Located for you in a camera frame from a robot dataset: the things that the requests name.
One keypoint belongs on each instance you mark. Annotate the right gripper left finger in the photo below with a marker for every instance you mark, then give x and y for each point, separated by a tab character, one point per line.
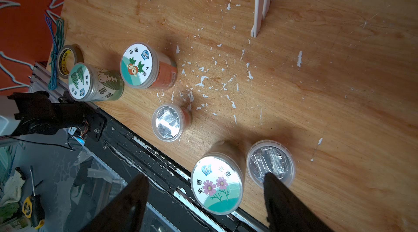
125	212

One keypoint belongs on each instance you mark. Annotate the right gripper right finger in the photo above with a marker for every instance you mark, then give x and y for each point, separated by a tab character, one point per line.
286	212

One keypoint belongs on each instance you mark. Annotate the small clear cup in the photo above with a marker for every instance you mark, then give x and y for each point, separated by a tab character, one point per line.
268	156
169	122

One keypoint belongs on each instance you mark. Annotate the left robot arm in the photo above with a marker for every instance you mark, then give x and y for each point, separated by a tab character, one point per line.
34	113

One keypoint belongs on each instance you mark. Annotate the seed jar flower lid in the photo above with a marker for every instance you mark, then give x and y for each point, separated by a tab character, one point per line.
218	178

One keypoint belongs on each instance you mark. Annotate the seed jar tree lid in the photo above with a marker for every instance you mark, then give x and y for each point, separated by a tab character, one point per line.
89	83

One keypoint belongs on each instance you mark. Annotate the seed jar strawberry lid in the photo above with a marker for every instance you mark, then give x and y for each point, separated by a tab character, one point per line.
142	67

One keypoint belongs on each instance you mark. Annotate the yellow tape measure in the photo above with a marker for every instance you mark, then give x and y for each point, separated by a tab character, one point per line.
34	211

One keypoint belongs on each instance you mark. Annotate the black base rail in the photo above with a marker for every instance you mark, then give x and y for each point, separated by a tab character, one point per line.
84	181

